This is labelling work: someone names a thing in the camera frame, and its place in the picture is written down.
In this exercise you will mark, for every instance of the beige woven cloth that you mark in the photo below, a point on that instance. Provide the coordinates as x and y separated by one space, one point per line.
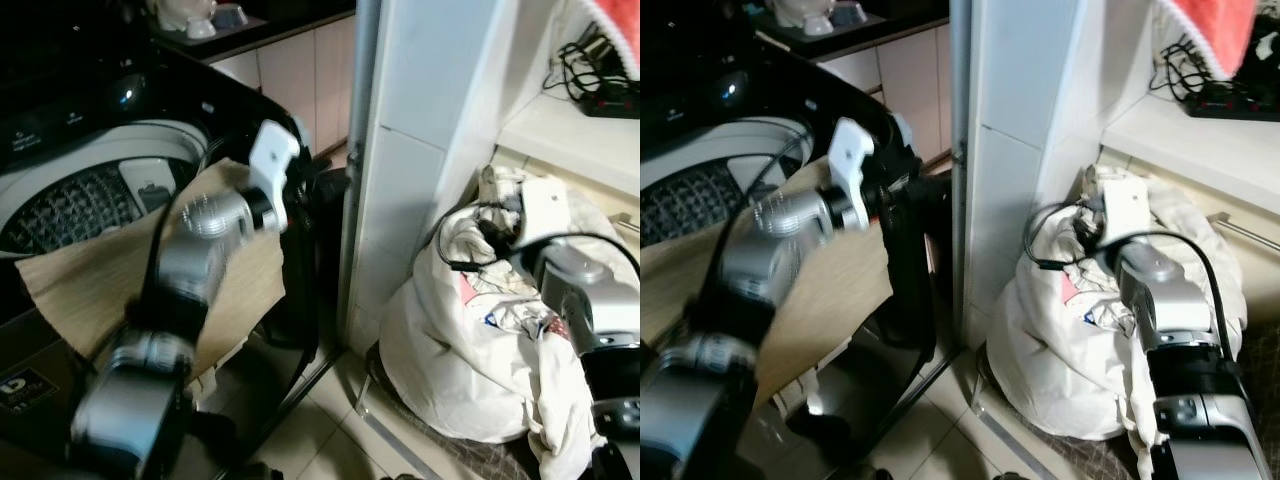
90 285
830 290

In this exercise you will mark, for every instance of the cream laundry pile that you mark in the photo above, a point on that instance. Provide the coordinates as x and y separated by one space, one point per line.
440 350
1040 360

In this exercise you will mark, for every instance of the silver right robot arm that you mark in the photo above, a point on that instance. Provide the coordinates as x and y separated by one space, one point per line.
590 290
1165 290

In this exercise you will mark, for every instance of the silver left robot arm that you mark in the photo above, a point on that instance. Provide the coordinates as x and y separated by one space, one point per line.
190 262
765 262

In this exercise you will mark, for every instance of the black top-load washing machine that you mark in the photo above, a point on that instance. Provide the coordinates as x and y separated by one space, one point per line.
70 95
690 85

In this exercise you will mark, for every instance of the grey metal pipe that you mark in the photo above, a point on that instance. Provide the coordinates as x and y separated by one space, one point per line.
961 150
358 150

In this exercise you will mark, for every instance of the white printed garment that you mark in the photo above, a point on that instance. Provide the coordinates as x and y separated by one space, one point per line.
1095 310
520 320

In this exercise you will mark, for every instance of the pale pink cabinet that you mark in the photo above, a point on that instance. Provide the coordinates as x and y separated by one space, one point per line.
300 90
905 95

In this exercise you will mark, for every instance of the dark kitchen countertop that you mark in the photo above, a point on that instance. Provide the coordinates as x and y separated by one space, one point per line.
890 25
270 25

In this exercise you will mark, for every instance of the black power strip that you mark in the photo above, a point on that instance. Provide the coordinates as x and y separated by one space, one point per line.
612 102
1235 103

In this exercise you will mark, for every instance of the small white bowl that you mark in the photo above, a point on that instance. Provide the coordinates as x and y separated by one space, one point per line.
230 17
850 15

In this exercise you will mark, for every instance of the white pot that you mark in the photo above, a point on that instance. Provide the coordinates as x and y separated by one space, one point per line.
185 15
803 12

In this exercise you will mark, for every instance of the perforated steel washer drum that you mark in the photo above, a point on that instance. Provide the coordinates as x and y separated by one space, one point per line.
690 195
70 205

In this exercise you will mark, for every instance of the red cloth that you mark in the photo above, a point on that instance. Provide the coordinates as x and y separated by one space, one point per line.
1210 30
622 30

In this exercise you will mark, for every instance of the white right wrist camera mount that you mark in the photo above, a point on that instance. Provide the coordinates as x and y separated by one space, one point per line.
545 205
1125 208

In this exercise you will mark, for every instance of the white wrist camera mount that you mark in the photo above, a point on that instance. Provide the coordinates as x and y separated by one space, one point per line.
1125 208
850 150
545 205
272 152

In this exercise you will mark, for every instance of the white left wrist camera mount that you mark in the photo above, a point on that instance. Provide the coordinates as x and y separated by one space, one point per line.
850 150
272 152

